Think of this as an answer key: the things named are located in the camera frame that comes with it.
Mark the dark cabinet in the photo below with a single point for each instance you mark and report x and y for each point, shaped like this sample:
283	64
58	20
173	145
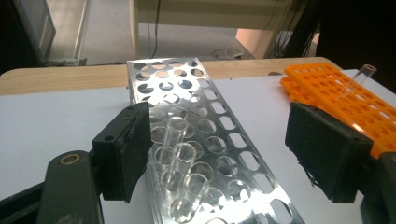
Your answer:
21	31

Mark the perforated metal test tube rack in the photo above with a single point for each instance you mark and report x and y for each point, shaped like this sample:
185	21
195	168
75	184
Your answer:
218	130

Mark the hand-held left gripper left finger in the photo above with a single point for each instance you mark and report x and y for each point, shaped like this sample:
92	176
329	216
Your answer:
121	155

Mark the white metal post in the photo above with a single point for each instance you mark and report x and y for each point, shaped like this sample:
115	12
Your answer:
81	29

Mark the orange plastic test tube rack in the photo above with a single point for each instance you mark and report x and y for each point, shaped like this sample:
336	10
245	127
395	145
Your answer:
348	93

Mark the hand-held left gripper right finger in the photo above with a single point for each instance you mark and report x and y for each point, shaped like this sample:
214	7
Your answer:
327	152

